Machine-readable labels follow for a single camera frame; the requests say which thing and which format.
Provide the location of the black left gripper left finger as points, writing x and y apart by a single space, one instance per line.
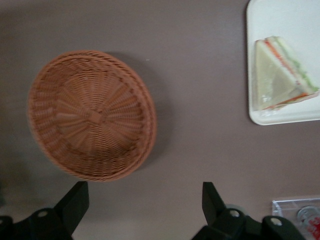
62 215

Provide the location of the cream plastic tray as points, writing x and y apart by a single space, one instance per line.
275 20

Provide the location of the round brown wicker basket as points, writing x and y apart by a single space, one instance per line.
92 117

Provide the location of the red cola bottle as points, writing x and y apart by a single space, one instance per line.
311 220

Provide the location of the triangle sandwich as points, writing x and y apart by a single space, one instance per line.
270 80

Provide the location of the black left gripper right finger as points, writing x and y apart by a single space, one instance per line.
220 215

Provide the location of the clear acrylic bottle rack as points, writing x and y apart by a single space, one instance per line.
282 207

